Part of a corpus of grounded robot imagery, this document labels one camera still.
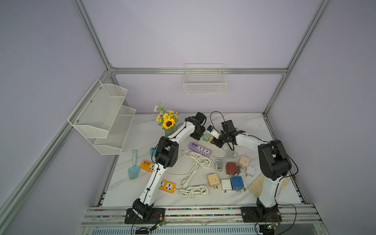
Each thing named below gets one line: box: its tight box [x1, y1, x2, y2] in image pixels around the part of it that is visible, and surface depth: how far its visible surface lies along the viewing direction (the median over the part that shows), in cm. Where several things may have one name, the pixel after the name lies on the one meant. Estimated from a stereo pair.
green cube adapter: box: [202, 134, 210, 142], surface depth 100 cm
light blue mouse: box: [127, 149, 141, 180], surface depth 92 cm
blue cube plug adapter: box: [230, 176, 245, 193], surface depth 82 cm
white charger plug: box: [221, 178, 233, 194], surface depth 83 cm
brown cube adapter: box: [225, 162, 237, 177], surface depth 88 cm
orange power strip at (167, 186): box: [158, 180, 176, 194], surface depth 82 cm
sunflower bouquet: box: [153, 101, 180, 138], surface depth 84 cm
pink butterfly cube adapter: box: [238, 155, 251, 170], surface depth 90 cm
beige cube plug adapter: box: [207, 173, 220, 190], surface depth 82 cm
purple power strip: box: [188, 141, 213, 159], surface depth 98 cm
